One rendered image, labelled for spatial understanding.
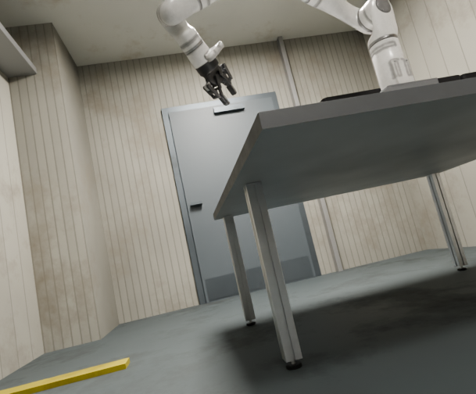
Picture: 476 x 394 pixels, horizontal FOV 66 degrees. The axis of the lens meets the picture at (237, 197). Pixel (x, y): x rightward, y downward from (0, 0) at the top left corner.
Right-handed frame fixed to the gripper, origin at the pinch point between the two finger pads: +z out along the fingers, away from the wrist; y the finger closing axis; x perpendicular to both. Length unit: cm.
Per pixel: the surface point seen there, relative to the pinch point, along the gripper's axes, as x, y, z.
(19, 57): -233, -84, -64
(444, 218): 19, -81, 169
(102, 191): -280, -66, 71
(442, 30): 13, -278, 136
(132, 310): -254, 19, 163
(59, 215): -232, -3, 41
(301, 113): 42, 32, -3
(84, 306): -214, 46, 97
